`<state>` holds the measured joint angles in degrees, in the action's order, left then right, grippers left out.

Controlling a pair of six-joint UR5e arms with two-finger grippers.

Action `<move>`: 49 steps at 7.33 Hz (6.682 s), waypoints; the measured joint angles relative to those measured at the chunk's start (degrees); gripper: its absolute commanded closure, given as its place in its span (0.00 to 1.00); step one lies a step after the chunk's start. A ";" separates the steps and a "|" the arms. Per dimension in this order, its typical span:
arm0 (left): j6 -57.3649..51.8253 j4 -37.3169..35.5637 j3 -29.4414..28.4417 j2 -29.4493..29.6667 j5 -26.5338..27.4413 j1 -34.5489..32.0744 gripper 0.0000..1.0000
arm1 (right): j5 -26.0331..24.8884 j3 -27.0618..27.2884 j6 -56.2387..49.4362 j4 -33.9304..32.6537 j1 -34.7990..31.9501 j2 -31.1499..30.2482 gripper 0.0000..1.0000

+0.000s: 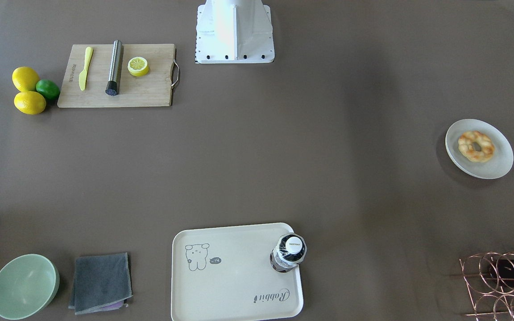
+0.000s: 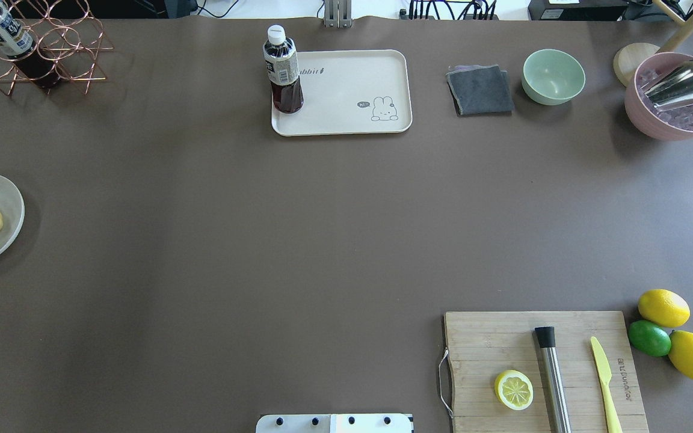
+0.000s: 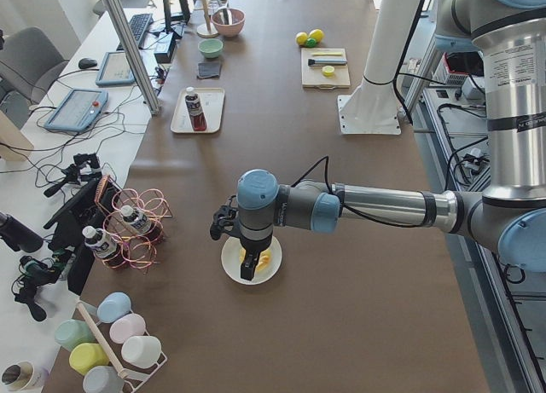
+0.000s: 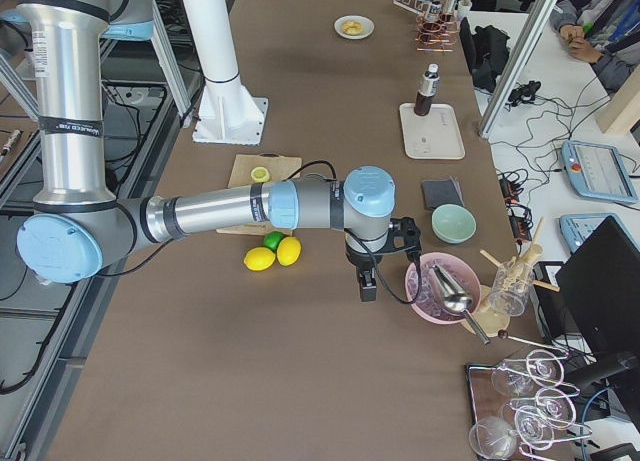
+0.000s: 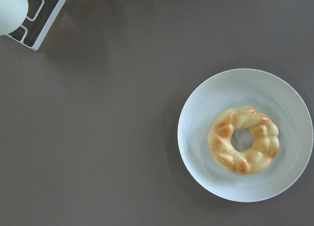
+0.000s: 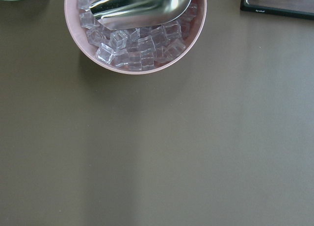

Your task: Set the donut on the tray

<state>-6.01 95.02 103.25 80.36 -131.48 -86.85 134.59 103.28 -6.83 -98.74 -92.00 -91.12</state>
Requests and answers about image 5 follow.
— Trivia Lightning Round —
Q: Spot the glazed twisted ring donut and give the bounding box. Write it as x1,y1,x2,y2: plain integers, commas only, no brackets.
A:
208,106,280,175

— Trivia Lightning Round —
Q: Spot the white round plate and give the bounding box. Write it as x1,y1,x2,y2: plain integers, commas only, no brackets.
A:
178,69,314,202

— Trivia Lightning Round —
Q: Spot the white cup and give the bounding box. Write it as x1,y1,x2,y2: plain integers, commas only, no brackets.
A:
0,0,28,35

